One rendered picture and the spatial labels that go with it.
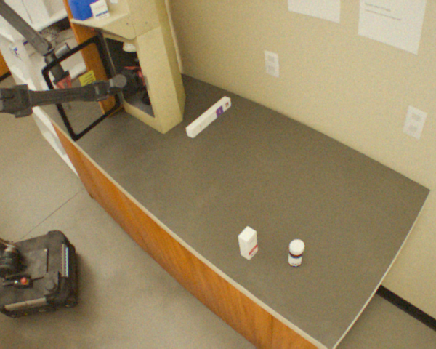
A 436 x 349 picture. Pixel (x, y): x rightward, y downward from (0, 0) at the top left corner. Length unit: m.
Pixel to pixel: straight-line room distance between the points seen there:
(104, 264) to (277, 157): 1.46
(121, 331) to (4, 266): 0.82
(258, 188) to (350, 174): 0.35
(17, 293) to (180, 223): 1.43
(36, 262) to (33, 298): 0.25
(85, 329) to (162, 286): 0.58
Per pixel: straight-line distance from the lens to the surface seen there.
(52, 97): 1.26
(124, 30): 1.23
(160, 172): 1.31
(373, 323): 2.00
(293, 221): 1.10
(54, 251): 2.27
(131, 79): 1.45
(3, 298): 2.34
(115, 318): 2.13
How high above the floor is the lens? 1.83
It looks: 46 degrees down
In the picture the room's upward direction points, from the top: 11 degrees counter-clockwise
